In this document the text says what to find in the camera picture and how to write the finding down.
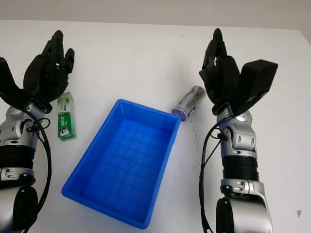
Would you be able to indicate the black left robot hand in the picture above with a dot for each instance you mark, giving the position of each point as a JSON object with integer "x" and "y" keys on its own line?
{"x": 41, "y": 72}

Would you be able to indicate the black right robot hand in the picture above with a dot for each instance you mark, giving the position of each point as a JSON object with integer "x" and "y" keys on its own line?
{"x": 223, "y": 77}

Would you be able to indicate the silver purple can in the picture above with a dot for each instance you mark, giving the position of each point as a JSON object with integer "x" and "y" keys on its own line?
{"x": 190, "y": 100}

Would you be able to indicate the green white carton box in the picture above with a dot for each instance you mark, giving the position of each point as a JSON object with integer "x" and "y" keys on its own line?
{"x": 65, "y": 121}

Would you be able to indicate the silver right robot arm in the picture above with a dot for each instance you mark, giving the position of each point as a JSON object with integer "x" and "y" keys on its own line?
{"x": 243, "y": 165}

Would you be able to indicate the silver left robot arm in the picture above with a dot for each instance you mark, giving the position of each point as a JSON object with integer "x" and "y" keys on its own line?
{"x": 14, "y": 136}

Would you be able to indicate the blue plastic tray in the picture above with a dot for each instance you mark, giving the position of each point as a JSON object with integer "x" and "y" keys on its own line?
{"x": 121, "y": 157}

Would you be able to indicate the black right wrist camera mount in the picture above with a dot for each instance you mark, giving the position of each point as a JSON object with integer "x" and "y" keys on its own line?
{"x": 257, "y": 75}

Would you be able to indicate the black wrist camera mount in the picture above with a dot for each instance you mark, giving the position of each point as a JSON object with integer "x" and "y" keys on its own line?
{"x": 7, "y": 82}
{"x": 257, "y": 75}

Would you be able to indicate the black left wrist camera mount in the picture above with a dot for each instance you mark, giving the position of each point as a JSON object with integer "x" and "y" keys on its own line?
{"x": 7, "y": 82}

